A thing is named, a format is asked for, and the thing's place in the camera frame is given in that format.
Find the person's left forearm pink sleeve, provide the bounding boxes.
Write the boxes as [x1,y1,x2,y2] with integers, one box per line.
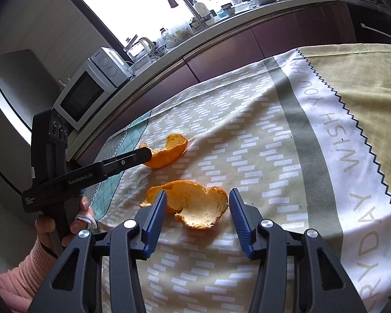
[0,238,57,313]

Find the kitchen window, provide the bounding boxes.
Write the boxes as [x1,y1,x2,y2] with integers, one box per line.
[57,0,264,50]

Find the silver refrigerator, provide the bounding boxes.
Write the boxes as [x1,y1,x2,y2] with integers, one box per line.
[0,49,69,203]

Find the yellow patterned tablecloth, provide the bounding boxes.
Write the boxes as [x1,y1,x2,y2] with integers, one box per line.
[91,44,391,313]

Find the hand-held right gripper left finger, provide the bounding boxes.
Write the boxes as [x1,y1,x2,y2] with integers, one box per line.
[26,189,168,313]

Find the maroon kitchen cabinet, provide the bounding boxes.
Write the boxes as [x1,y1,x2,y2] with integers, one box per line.
[67,0,391,167]

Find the white electric kettle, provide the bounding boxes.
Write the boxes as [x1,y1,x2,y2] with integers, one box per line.
[127,37,157,64]

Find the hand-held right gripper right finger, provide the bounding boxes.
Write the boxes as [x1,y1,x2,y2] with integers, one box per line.
[228,187,367,313]

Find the blue white porcelain jars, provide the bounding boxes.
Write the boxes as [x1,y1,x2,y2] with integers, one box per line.
[151,28,183,56]

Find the microwave oven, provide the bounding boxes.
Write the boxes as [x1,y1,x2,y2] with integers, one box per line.
[53,59,118,131]

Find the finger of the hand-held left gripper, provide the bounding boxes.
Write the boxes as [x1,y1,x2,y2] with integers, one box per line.
[99,147,152,176]

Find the black built-in appliance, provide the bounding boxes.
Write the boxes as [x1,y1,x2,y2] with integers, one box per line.
[345,3,391,44]

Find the person's left hand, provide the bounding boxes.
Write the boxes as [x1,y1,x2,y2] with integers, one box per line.
[35,196,98,259]

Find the white soap bottle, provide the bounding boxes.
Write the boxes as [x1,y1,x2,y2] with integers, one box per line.
[192,0,213,23]

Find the wide orange peel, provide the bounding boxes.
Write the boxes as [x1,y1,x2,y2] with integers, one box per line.
[139,180,229,230]

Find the curled orange peel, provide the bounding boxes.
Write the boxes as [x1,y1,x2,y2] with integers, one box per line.
[138,134,188,169]

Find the white toaster oven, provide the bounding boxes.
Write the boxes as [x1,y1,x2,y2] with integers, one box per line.
[88,47,131,88]

